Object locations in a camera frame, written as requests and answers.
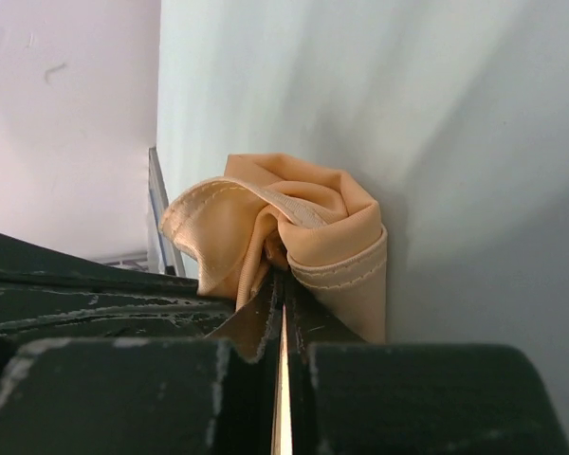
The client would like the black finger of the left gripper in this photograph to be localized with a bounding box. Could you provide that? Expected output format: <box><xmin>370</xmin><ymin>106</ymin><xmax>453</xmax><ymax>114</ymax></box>
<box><xmin>0</xmin><ymin>233</ymin><xmax>232</xmax><ymax>339</ymax></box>

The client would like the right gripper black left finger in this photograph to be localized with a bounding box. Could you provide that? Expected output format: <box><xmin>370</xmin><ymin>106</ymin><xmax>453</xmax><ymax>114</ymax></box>
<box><xmin>206</xmin><ymin>272</ymin><xmax>284</xmax><ymax>454</ymax></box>

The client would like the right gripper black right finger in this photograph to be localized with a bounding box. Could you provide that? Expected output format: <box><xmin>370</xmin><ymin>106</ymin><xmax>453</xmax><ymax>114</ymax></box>
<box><xmin>283</xmin><ymin>274</ymin><xmax>363</xmax><ymax>454</ymax></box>

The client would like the orange cloth napkin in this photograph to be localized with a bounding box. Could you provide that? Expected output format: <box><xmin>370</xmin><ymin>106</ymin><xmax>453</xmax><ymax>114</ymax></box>
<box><xmin>159</xmin><ymin>154</ymin><xmax>388</xmax><ymax>343</ymax></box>

